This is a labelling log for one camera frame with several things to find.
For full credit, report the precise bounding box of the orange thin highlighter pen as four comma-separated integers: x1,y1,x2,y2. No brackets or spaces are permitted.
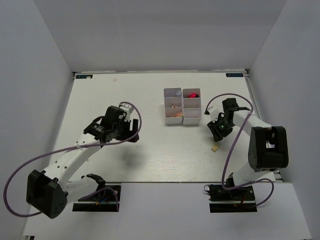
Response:
172,112,184,118

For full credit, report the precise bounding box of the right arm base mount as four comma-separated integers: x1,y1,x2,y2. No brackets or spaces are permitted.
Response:
203,184,257,214

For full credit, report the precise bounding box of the right white compartment organizer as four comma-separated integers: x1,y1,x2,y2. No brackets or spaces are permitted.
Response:
182,88,202,126

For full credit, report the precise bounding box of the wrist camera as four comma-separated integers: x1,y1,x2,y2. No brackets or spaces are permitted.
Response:
119,102,134,122
204,106,220,122

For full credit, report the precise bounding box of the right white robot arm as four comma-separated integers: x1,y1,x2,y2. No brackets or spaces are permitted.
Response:
204,98,289,200

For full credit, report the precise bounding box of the pink black highlighter marker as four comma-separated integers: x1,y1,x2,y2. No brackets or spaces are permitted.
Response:
189,93,199,98

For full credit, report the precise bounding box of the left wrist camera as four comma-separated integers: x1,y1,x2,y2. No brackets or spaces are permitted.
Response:
119,102,134,122

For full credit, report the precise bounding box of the small tan eraser block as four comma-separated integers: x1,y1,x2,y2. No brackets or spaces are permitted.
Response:
211,145,219,153

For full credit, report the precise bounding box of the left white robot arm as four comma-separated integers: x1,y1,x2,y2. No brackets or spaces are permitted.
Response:
26,101,142,219

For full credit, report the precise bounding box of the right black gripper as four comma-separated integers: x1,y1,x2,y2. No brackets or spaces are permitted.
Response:
207,115,235,142

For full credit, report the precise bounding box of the white compartment organizer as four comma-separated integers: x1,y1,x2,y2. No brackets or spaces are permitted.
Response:
182,88,202,126
163,87,184,125

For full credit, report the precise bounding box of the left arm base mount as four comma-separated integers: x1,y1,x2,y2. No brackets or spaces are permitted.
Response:
72,184,122,213

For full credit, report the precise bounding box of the left white compartment organizer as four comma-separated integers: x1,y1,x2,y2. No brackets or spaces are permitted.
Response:
163,87,184,125

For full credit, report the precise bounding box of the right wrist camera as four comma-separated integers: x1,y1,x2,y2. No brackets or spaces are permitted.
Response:
204,106,220,122

